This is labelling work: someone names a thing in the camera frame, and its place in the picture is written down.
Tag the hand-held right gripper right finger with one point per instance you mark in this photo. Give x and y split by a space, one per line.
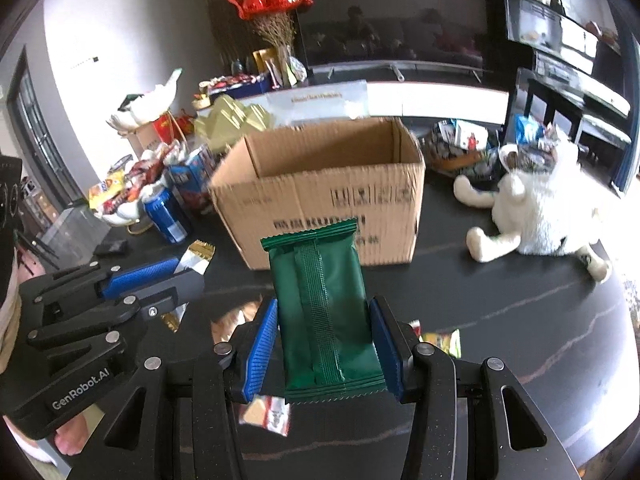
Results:
387 350

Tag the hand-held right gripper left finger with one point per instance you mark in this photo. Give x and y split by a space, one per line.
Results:
260 355

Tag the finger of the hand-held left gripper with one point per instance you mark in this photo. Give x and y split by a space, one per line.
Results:
170 292
140 275

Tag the gold and white snack packet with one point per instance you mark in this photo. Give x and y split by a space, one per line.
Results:
197 255

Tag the red and white cracker packet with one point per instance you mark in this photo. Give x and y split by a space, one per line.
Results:
267 412

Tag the brown cardboard box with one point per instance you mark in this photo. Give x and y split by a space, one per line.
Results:
320 200

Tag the person's left forearm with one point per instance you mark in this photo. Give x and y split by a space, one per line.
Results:
7 335

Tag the basket of snacks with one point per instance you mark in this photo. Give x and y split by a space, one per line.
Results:
462 147

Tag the small black flat object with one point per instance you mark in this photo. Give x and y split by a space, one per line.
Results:
111 248

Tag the yellow green snack packet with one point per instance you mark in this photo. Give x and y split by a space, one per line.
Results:
445 342

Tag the blue drink can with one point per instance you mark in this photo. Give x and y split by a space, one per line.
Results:
167 215

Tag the clear plastic box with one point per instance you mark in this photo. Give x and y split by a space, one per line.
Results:
75 232

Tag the small open cardboard box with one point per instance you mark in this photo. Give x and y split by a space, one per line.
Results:
145 140

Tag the white swan tray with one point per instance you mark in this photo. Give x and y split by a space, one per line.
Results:
145 102

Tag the gold crumpled bag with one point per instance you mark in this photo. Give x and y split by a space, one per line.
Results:
232 120

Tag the white plush toy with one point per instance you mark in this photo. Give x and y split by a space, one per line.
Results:
540 210

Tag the white television cabinet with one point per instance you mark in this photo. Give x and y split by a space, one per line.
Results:
435 102

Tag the blue snack bag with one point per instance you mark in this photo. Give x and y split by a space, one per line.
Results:
530 130

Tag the dried flower bouquet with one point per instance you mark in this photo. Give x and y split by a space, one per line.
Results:
277 40

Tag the piano bench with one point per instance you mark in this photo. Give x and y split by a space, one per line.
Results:
605 132

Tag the black television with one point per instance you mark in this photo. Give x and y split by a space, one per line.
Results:
395 25

